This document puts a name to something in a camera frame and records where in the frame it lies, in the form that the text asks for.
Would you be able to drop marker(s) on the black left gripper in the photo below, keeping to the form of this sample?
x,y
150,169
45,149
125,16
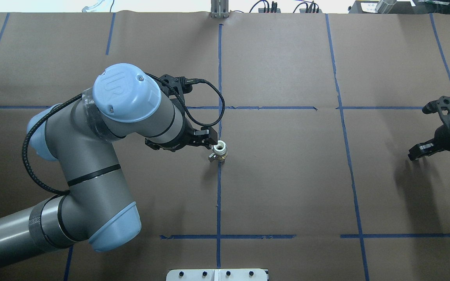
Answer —
x,y
179,141

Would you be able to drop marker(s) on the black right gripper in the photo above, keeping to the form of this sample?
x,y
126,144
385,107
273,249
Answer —
x,y
445,137

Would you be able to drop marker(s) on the brass white PPR valve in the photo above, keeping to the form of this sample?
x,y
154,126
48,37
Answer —
x,y
219,152

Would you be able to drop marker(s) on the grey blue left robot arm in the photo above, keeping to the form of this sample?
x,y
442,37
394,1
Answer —
x,y
68,151

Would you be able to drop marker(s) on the brown paper table mat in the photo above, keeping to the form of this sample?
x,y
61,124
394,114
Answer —
x,y
321,112

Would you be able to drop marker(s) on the black power strip left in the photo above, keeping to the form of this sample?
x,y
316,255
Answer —
x,y
265,7

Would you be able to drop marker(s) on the black power strip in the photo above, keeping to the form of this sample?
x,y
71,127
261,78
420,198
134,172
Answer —
x,y
307,7
265,7

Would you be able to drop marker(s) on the black power strip right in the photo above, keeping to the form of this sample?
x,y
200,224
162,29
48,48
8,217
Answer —
x,y
307,7

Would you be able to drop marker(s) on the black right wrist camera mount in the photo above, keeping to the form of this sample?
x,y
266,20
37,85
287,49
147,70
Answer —
x,y
440,106

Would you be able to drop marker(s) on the aluminium frame post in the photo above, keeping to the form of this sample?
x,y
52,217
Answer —
x,y
219,9

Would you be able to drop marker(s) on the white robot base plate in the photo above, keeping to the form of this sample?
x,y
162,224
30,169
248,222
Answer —
x,y
247,274

